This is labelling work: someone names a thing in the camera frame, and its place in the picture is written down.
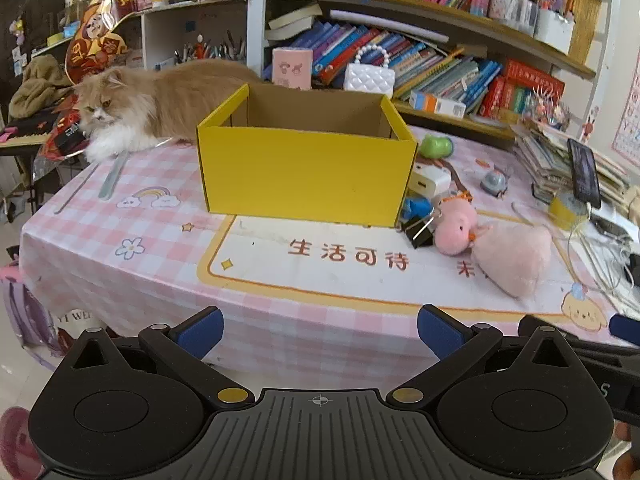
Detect row of blue and red books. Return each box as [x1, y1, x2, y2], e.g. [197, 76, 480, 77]
[287, 20, 566, 121]

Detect orange snack bag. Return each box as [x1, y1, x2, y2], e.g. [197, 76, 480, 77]
[67, 0, 138, 86]

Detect pens in cups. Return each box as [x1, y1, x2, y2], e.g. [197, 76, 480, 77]
[172, 30, 248, 66]

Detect small grey toy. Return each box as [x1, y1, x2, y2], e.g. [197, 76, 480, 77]
[480, 170, 508, 196]

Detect pink plush toy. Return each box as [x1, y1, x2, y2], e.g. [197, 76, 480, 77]
[432, 197, 553, 299]

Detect purple bag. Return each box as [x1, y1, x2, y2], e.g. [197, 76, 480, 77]
[0, 260, 66, 356]

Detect metal ruler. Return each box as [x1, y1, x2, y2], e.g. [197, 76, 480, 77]
[97, 152, 130, 200]

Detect blue toy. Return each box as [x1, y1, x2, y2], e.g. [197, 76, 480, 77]
[404, 195, 433, 221]

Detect white cables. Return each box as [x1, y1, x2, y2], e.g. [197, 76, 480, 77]
[567, 205, 640, 306]

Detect red cartoon wall sticker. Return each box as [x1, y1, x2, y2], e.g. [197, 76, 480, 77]
[580, 107, 601, 143]

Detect white charger plug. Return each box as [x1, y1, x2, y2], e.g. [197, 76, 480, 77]
[410, 169, 453, 197]

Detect yellow cardboard box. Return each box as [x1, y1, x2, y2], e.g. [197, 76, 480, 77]
[196, 82, 419, 228]

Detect thin metal rod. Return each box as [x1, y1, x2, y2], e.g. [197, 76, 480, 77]
[54, 165, 96, 215]

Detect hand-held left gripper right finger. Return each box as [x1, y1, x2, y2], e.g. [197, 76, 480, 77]
[387, 305, 583, 408]

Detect white shelf unit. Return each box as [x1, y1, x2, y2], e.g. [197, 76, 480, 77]
[30, 0, 248, 71]

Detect black keyboard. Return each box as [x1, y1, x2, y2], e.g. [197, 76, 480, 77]
[0, 110, 56, 151]

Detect wall poster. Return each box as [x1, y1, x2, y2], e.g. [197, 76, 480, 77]
[611, 45, 640, 161]

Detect pile of flat-lying books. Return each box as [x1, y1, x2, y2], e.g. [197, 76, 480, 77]
[265, 4, 323, 41]

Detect white pen box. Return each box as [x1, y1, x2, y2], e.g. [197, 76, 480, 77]
[535, 10, 575, 55]

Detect small black box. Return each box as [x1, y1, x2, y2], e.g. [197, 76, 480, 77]
[50, 120, 88, 156]

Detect orange and white carton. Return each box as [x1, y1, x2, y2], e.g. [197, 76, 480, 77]
[409, 91, 467, 120]

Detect white quilted pearl-handle handbag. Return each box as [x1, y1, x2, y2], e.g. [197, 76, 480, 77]
[343, 44, 396, 97]

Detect orange and white cat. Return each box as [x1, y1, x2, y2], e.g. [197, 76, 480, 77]
[72, 58, 266, 163]

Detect green frog toy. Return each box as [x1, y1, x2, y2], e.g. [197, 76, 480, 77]
[419, 135, 453, 159]

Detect wooden bookshelf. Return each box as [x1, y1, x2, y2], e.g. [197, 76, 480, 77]
[247, 0, 611, 141]

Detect pink cartoon box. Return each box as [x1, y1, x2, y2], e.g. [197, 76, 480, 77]
[272, 47, 315, 91]

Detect black smartphone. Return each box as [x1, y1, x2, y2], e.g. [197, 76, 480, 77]
[566, 138, 602, 209]

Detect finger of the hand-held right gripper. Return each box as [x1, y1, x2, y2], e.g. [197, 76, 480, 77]
[608, 314, 640, 348]
[517, 314, 640, 362]

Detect brown cloth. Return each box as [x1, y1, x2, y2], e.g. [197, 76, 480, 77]
[9, 54, 76, 118]

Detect white rolled paper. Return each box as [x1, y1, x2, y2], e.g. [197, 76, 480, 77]
[327, 7, 451, 43]

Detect colourful figurine ornament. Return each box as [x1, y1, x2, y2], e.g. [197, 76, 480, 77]
[532, 85, 573, 131]

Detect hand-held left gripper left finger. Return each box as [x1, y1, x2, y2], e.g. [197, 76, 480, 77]
[64, 306, 255, 411]

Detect stack of books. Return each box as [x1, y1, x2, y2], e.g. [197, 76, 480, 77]
[512, 120, 633, 203]

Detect yellow tape roll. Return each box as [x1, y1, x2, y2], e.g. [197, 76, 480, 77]
[548, 192, 593, 231]

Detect black binder clip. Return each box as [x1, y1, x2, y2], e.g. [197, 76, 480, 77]
[400, 212, 441, 249]

